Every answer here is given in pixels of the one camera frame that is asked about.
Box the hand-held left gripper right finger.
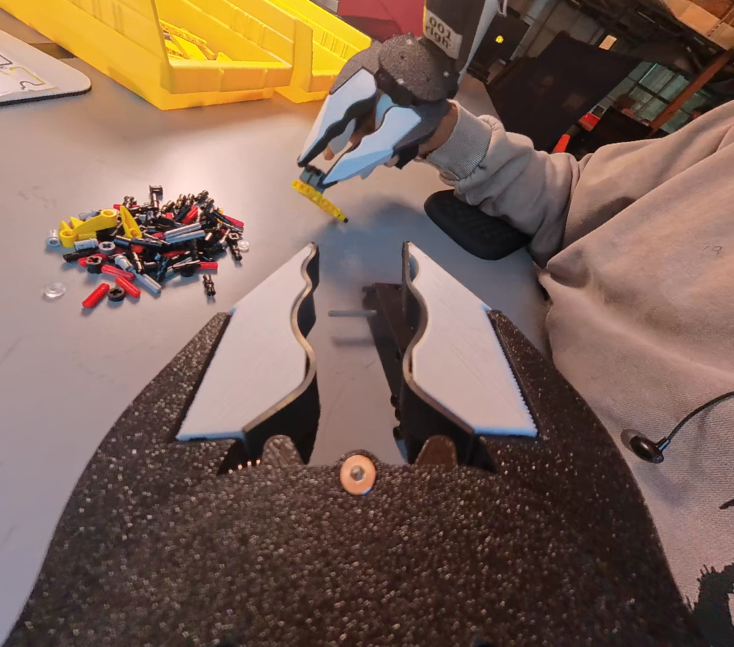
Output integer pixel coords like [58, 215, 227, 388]
[401, 241, 540, 438]

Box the yellow black toy robot body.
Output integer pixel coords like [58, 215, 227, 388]
[362, 283, 428, 458]

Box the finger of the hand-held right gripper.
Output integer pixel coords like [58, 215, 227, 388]
[324, 106, 425, 184]
[297, 68, 377, 170]

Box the black armrest pad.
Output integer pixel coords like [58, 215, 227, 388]
[424, 189, 531, 262]

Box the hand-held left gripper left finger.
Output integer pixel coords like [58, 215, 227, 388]
[175, 242, 320, 441]

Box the person's beige sweatshirt torso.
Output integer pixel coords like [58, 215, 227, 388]
[539, 102, 734, 647]

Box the person's right hand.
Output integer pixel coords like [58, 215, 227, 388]
[424, 102, 461, 159]

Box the black microphone cable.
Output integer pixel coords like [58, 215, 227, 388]
[621, 392, 734, 464]

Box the pile of small building parts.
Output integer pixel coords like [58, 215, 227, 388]
[46, 185, 251, 309]

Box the dark chair back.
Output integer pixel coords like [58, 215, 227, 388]
[487, 30, 637, 151]

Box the small yellow pinned assembly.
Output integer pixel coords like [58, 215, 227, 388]
[291, 165, 349, 224]

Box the yellow plastic bin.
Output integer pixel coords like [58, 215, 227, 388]
[0, 0, 294, 111]
[247, 0, 372, 104]

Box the grey desk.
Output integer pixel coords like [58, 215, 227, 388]
[0, 7, 551, 631]

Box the white printed mat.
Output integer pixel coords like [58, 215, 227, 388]
[0, 30, 93, 106]

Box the heap of mixed building parts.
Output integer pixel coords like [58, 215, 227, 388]
[161, 24, 218, 62]

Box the person's right forearm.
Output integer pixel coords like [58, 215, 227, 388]
[427, 111, 580, 269]

